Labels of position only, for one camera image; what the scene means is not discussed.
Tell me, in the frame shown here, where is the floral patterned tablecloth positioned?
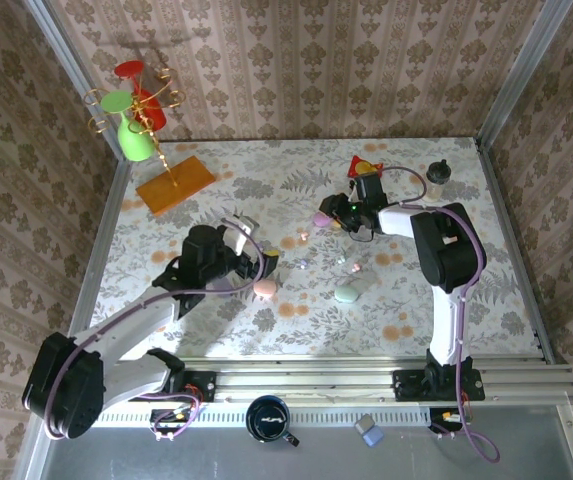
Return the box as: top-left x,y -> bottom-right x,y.
68,137 -> 550,359

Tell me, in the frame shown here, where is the small blue grey box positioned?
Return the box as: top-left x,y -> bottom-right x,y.
354,413 -> 386,447

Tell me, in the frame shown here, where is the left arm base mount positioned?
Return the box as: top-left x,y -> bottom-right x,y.
130,370 -> 217,404

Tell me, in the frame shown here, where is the red snack packet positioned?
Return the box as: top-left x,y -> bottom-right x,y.
347,154 -> 385,177

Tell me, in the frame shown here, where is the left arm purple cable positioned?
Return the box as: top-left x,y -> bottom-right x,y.
20,217 -> 267,442

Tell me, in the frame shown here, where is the aluminium side rail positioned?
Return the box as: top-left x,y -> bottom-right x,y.
68,157 -> 135,346

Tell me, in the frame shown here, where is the grey metal shelf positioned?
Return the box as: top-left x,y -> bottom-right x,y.
15,392 -> 573,480

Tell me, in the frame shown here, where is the pale green earbud charging case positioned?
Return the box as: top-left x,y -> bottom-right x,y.
334,277 -> 375,304

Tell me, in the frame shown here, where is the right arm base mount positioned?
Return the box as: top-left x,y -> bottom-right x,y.
393,368 -> 486,403

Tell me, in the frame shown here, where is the black connector box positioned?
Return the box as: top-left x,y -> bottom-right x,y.
149,407 -> 195,441
428,407 -> 467,436

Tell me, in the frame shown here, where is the gold rack with wooden base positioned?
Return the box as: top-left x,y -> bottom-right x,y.
83,42 -> 217,217

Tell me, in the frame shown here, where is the red plastic wine glass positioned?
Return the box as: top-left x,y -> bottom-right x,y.
114,59 -> 168,134

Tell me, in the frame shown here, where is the clear bottle with black cap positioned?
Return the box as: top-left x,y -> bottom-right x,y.
420,158 -> 452,202

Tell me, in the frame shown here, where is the slotted metal strip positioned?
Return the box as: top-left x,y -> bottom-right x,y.
90,403 -> 435,427

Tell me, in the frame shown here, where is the green plastic wine glass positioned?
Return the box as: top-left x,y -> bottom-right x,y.
100,90 -> 156,163

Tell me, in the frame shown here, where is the black mug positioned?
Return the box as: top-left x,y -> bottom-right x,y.
244,394 -> 301,448

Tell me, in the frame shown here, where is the aluminium cross rail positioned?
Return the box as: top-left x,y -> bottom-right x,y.
35,355 -> 573,404

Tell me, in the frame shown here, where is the aluminium frame post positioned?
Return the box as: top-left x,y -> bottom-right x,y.
474,0 -> 573,149
21,0 -> 135,166

